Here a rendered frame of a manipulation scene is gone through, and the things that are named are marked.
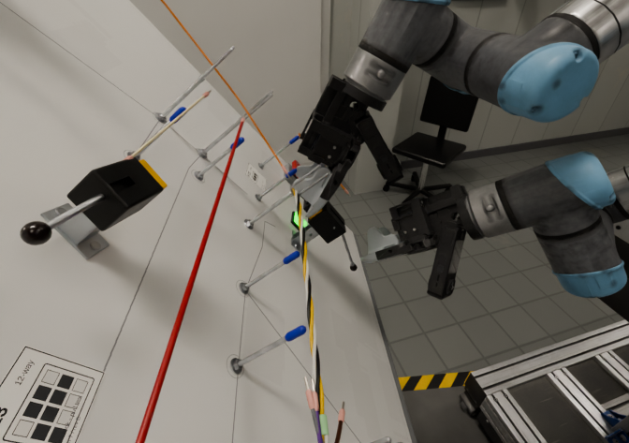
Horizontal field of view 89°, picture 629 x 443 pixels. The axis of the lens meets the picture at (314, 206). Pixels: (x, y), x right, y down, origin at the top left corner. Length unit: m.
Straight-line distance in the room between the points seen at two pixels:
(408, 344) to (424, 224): 1.31
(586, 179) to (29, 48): 0.62
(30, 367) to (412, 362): 1.60
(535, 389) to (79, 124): 1.60
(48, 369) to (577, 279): 0.56
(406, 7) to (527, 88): 0.17
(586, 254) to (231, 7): 2.13
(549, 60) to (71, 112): 0.46
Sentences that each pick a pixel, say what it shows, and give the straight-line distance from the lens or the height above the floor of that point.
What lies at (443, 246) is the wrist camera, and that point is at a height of 1.14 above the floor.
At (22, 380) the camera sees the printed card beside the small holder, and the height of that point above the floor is 1.29.
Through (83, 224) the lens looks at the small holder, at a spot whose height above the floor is 1.33.
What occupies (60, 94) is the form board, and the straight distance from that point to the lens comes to 0.42.
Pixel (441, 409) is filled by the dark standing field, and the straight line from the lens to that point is 1.68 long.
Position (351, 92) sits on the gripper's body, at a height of 1.35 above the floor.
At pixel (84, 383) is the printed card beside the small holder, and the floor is 1.27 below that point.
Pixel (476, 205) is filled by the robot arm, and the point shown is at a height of 1.22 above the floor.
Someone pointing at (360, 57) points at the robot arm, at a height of 1.39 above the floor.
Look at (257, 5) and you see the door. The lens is 2.33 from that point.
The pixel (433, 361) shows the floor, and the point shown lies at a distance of 1.78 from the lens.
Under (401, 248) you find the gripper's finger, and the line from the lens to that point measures 0.53.
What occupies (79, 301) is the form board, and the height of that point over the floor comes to 1.29.
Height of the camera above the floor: 1.47
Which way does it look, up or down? 35 degrees down
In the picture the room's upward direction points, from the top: straight up
